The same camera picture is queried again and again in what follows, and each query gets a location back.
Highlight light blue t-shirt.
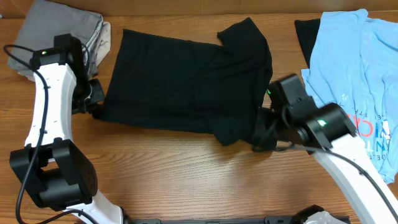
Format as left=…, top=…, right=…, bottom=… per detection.
left=301, top=9, right=397, bottom=184

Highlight grey folded trousers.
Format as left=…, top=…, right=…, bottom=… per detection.
left=14, top=0, right=104, bottom=78

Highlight black garment under blue shirt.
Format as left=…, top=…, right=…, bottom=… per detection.
left=294, top=19, right=320, bottom=67

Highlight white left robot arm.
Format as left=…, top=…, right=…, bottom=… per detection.
left=9, top=34, right=131, bottom=223

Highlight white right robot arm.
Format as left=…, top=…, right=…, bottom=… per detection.
left=253, top=74, right=397, bottom=223

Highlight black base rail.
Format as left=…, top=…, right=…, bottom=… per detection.
left=131, top=205, right=351, bottom=224

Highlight black t-shirt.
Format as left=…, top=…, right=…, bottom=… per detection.
left=94, top=18, right=273, bottom=146

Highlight beige folded garment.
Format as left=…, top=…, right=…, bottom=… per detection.
left=16, top=20, right=111, bottom=78

